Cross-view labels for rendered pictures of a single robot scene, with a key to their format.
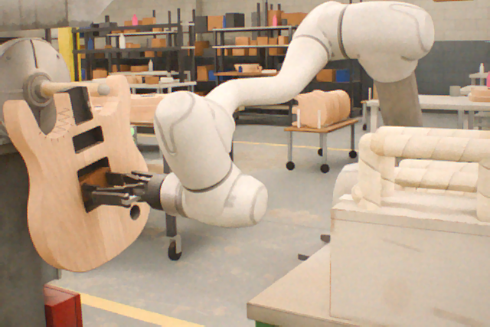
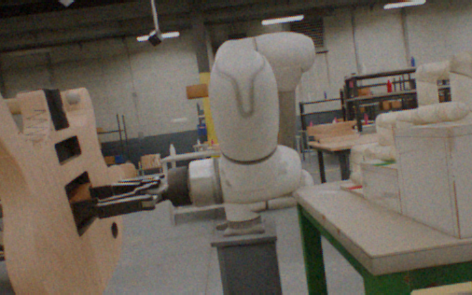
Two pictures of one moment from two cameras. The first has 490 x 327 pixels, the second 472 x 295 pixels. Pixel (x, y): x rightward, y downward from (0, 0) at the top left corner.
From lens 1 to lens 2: 0.77 m
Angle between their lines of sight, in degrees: 33
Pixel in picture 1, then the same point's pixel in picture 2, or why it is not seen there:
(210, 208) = (265, 179)
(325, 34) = not seen: hidden behind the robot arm
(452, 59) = (177, 142)
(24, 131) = not seen: outside the picture
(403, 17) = (300, 39)
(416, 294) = not seen: outside the picture
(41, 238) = (36, 283)
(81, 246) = (81, 281)
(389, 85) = (284, 94)
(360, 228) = not seen: outside the picture
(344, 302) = not seen: outside the picture
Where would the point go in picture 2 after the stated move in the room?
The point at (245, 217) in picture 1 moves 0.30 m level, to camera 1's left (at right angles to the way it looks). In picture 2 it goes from (297, 181) to (131, 227)
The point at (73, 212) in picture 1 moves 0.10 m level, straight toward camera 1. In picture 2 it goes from (68, 238) to (95, 246)
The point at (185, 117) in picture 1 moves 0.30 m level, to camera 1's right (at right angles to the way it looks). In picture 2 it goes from (264, 67) to (384, 65)
